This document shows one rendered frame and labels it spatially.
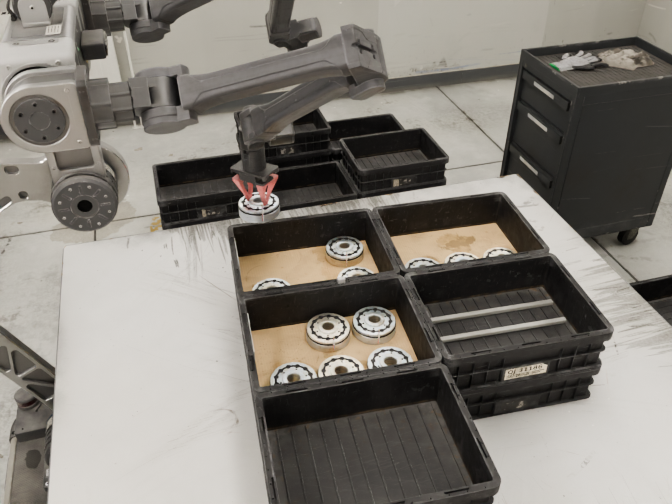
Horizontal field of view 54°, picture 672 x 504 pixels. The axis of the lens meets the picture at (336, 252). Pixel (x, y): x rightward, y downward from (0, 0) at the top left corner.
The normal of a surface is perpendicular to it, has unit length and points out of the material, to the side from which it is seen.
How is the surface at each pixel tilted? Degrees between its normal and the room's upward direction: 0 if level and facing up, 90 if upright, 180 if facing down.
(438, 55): 90
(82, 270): 0
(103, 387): 0
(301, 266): 0
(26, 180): 90
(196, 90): 52
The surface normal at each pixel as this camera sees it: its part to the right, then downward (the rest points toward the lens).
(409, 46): 0.28, 0.58
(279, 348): 0.00, -0.80
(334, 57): -0.19, -0.03
